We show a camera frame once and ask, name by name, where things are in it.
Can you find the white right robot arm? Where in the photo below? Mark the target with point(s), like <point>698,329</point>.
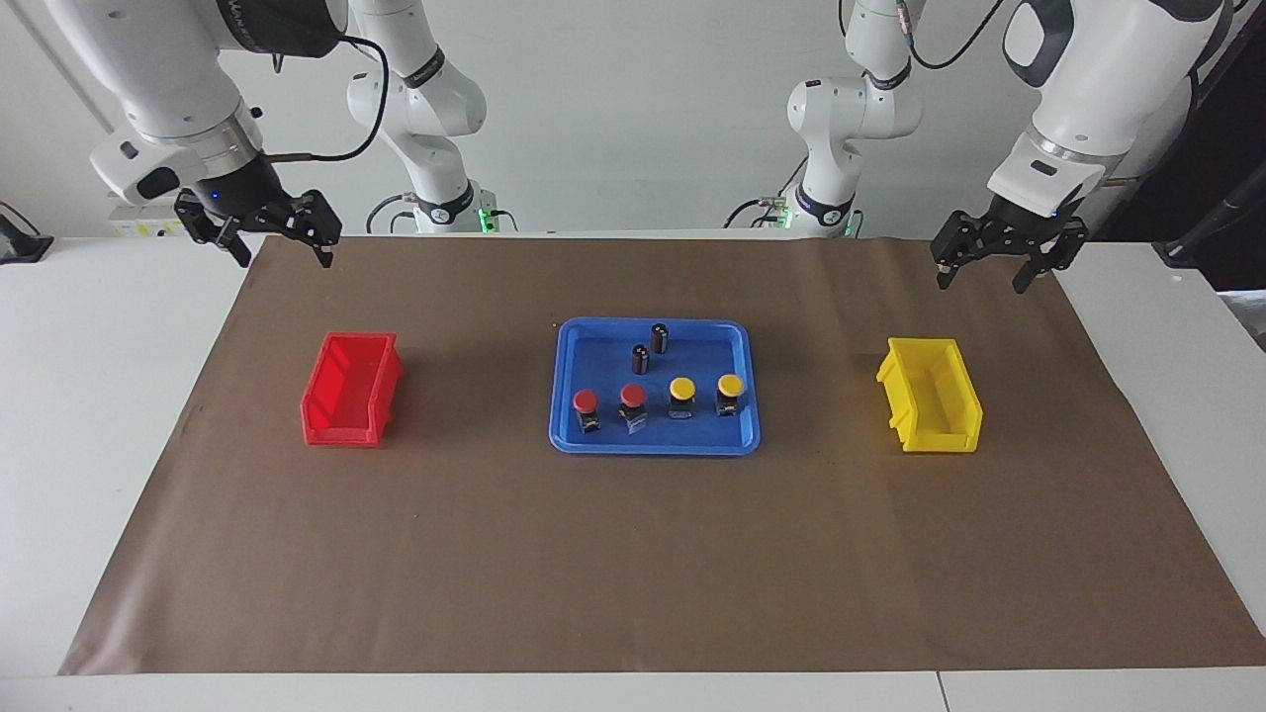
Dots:
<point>168,79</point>

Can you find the yellow push button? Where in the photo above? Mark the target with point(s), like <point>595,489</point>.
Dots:
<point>730,384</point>
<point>682,388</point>

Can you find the red push button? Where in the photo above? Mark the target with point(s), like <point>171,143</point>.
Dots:
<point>586,400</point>
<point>633,396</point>

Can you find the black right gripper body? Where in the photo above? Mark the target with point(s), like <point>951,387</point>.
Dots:
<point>242,193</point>

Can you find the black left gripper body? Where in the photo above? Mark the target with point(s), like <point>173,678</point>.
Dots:
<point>1009,229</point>

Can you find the black device at table edge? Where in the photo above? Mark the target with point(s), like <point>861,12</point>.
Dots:
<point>15,242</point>

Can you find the yellow plastic bin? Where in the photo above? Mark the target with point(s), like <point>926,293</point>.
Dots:
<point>949,441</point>

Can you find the black cylindrical capacitor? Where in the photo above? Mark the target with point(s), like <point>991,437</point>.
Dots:
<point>660,339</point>
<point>641,360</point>

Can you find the white wall socket box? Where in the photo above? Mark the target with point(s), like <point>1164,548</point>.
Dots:
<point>138,225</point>

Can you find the black stand bar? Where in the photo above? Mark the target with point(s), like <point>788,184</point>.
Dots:
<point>1217,222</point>

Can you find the blue plastic tray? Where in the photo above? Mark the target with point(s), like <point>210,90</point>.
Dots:
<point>603,346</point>

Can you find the brown paper mat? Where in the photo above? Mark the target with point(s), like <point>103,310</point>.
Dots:
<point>593,554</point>

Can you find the red plastic bin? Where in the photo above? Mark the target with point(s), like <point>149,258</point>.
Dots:
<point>346,432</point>

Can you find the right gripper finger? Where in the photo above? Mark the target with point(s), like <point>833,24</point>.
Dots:
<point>324,247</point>
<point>235,245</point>

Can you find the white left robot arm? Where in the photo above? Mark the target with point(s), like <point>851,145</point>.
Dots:
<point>1088,89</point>

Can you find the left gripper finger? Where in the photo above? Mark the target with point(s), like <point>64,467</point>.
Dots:
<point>1033,274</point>
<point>946,273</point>

